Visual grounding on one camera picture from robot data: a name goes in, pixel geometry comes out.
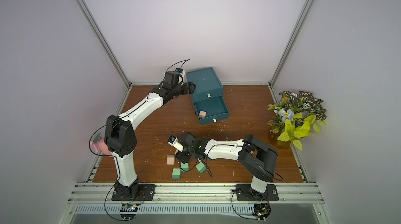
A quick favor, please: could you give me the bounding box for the pink watering can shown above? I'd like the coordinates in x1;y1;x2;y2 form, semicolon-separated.
89;133;111;156

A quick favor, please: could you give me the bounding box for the left circuit board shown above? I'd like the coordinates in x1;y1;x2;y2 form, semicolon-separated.
120;204;138;221

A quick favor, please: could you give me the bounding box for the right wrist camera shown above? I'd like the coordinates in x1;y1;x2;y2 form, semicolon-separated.
168;135;184;152

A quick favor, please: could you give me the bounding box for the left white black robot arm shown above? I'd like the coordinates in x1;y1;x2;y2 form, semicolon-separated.
104;68;196;198

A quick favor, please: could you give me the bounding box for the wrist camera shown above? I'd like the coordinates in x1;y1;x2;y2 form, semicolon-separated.
175;68;185;84
168;135;184;152

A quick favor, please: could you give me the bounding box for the right circuit board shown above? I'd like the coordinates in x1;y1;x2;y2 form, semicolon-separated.
252;203;271;221

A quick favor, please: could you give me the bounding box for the pink plug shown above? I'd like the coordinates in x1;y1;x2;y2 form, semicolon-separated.
166;155;175;165
198;111;206;118

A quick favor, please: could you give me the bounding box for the green plug middle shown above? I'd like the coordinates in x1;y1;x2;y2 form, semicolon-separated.
180;162;190;172

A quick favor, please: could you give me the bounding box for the green plug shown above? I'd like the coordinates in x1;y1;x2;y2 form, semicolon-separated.
180;162;190;172
172;168;181;180
195;161;207;174

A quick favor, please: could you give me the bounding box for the circuit board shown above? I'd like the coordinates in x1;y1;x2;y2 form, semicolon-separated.
252;203;271;221
120;204;138;221

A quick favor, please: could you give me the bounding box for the green plug bottom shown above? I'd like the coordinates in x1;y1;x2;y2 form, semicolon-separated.
172;168;181;180

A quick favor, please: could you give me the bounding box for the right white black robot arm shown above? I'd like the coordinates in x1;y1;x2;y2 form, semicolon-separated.
169;132;283;194

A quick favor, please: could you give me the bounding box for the aluminium front rail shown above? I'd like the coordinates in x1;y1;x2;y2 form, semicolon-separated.
67;182;324;204

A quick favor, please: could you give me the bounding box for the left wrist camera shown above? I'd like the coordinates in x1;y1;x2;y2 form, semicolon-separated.
175;68;185;84

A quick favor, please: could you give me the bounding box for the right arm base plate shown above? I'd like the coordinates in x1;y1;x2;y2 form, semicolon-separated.
233;184;279;202

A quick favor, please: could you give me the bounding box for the green plug right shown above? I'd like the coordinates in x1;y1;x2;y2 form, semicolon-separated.
195;161;207;174

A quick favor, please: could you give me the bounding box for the artificial potted plant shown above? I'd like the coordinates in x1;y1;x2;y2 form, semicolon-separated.
267;91;327;151

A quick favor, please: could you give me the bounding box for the teal drawer cabinet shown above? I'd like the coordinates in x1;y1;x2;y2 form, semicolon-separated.
186;67;229;125

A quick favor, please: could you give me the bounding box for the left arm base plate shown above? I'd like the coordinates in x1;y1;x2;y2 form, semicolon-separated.
111;184;156;202

